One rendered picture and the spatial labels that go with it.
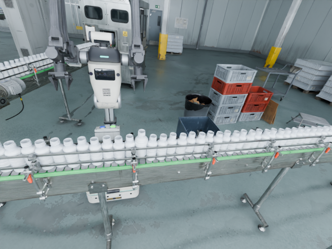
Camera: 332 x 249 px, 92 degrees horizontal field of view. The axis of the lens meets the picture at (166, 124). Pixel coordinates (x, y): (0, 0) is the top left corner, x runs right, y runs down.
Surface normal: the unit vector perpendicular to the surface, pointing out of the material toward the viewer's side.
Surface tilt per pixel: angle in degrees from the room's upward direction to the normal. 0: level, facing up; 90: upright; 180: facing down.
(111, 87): 90
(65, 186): 90
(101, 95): 90
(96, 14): 90
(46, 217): 0
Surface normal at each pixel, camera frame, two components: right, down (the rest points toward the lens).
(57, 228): 0.11, -0.83
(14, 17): -0.09, 0.54
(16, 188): 0.22, 0.55
